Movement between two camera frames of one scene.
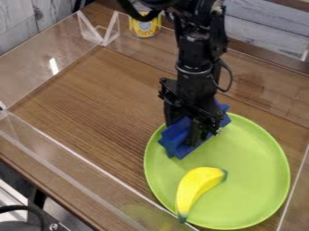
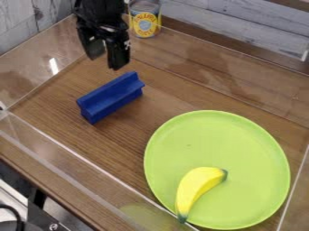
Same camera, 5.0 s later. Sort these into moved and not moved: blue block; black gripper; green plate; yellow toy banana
Moved: black gripper; blue block
Not moved: yellow toy banana; green plate
